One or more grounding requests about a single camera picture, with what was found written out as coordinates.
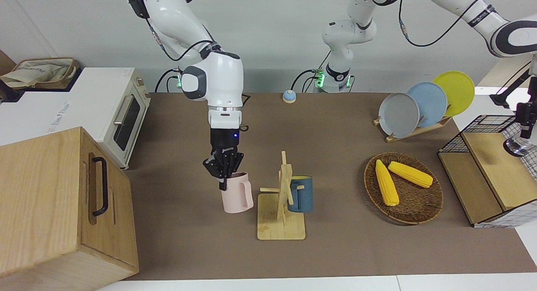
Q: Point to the round wicker basket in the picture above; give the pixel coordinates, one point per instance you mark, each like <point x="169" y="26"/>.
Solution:
<point x="415" y="207"/>

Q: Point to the brown table mat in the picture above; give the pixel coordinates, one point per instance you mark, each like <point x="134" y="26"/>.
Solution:
<point x="201" y="249"/>

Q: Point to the yellow plate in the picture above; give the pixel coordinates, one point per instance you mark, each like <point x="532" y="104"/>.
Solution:
<point x="459" y="87"/>

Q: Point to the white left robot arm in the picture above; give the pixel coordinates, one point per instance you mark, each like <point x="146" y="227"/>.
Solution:
<point x="348" y="30"/>

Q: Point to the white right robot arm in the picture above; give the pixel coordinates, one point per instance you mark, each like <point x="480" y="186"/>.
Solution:
<point x="222" y="81"/>

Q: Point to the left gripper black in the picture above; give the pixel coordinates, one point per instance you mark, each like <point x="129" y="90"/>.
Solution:
<point x="527" y="112"/>

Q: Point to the brown storage basket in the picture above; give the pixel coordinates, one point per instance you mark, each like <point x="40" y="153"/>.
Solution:
<point x="74" y="72"/>

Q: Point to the black camera stand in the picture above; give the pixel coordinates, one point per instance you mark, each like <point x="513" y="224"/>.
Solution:
<point x="501" y="95"/>

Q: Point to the wooden plate rack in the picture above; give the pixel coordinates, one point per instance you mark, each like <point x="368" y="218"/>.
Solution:
<point x="432" y="126"/>

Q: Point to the wooden mug tree stand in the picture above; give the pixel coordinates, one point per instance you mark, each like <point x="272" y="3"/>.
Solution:
<point x="281" y="230"/>

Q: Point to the wooden cabinet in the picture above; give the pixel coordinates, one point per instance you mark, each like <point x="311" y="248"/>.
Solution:
<point x="42" y="198"/>

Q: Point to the dark blue mug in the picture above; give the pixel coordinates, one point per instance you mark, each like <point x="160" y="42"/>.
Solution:
<point x="303" y="196"/>

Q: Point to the white toaster oven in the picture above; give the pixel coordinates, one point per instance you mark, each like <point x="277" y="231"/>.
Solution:
<point x="96" y="89"/>

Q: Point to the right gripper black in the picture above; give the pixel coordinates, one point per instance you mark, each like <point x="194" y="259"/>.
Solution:
<point x="224" y="142"/>

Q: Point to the beige cloth bag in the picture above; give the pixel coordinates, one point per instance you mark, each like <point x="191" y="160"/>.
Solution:
<point x="37" y="70"/>

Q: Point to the grey plate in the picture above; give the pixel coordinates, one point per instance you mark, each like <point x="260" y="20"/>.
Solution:
<point x="398" y="114"/>

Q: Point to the pink ceramic mug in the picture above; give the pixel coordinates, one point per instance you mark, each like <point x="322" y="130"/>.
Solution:
<point x="237" y="198"/>

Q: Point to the light blue plate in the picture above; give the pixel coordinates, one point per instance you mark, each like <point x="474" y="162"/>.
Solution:
<point x="432" y="100"/>

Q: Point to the yellow corn cob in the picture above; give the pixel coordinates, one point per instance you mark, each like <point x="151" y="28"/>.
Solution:
<point x="411" y="174"/>
<point x="387" y="184"/>

